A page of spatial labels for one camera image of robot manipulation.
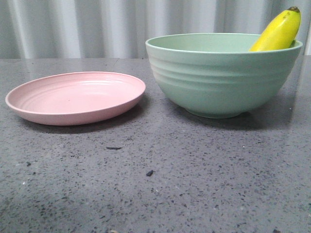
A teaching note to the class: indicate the pink plate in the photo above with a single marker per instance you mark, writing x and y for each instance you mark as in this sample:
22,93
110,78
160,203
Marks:
76,98

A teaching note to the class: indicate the green ribbed bowl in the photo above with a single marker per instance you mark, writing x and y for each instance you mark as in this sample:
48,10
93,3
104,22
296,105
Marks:
216,75

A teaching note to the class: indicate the yellow banana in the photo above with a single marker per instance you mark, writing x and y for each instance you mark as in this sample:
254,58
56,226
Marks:
280,32

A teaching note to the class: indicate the small black debris chip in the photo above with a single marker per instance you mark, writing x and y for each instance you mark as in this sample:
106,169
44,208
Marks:
149,173

